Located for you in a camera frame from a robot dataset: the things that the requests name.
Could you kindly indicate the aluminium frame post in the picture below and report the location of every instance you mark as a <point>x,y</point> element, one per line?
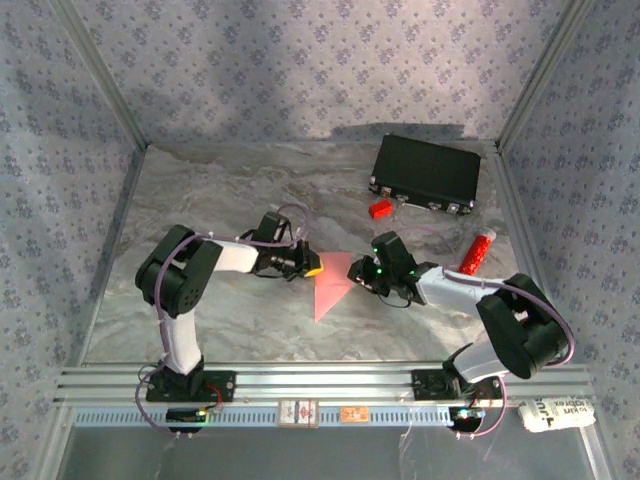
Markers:
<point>102,75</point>
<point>542,75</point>

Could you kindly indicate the red glitter tube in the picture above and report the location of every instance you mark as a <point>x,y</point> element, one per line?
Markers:
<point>475,252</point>

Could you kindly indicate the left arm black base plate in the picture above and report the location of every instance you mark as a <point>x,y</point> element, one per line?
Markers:
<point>225,387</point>

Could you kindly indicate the aluminium side frame bar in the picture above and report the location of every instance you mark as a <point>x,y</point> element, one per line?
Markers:
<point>116,240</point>
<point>525,240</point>

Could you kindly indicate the aluminium mounting rail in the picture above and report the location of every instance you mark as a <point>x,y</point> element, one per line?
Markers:
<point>325,382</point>

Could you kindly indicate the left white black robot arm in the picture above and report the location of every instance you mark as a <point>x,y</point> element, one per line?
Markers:
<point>235,257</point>

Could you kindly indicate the black hard case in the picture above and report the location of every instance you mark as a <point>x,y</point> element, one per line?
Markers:
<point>425,170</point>

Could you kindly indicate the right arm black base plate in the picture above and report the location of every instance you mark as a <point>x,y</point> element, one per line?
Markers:
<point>425,385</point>

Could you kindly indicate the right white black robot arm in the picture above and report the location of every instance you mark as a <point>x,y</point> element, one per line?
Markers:
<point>450,290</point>

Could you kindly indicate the small red block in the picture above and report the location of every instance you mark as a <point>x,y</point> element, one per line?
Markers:
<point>380,209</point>

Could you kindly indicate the white printed paper roll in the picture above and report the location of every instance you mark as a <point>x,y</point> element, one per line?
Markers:
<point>557,414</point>

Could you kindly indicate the pink paper sheet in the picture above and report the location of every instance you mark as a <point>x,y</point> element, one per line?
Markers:
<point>332,280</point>

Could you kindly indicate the small orange label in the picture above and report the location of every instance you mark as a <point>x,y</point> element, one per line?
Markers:
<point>354,413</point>

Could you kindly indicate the white red label card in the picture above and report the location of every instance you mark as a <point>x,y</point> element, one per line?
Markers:
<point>298,413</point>

